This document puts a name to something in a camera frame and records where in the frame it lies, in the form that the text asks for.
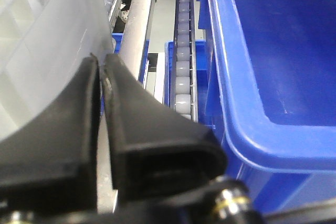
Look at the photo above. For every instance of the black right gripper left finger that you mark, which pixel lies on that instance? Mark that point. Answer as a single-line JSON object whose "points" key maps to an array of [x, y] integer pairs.
{"points": [[50, 165]]}

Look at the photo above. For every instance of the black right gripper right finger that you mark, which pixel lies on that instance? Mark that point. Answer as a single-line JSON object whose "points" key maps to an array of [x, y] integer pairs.
{"points": [[155, 152]]}

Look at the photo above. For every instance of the white translucent plastic bin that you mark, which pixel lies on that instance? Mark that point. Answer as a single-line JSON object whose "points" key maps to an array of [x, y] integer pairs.
{"points": [[42, 45]]}

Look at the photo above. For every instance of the large blue plastic bin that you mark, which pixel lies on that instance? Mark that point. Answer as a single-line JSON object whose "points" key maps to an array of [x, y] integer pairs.
{"points": [[272, 96]]}

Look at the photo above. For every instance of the grey roller conveyor track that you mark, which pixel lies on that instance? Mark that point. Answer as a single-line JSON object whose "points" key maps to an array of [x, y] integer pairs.
{"points": [[183, 79]]}

